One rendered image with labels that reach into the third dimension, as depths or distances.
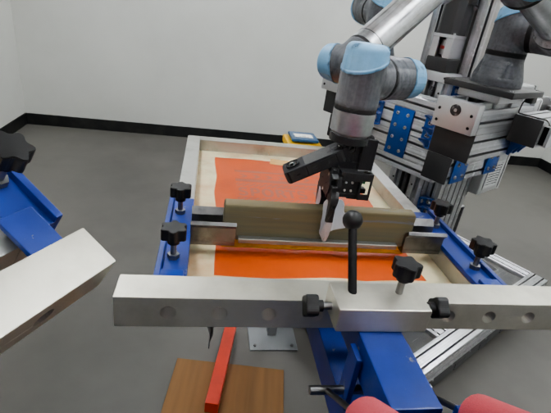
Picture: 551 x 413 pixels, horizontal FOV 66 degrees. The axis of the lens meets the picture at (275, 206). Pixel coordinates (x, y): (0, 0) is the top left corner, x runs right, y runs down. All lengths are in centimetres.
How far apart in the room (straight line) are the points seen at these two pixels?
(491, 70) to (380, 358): 110
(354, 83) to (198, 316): 44
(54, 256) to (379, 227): 61
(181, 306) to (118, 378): 132
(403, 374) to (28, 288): 40
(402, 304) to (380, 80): 37
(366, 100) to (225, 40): 373
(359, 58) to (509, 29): 82
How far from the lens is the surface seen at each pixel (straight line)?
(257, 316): 60
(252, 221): 80
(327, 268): 83
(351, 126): 74
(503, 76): 149
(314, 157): 77
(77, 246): 47
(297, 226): 82
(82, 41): 458
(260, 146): 136
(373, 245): 87
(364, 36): 93
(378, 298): 57
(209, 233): 79
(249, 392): 181
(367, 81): 73
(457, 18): 169
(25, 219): 51
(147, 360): 194
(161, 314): 60
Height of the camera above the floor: 140
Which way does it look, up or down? 26 degrees down
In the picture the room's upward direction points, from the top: 8 degrees clockwise
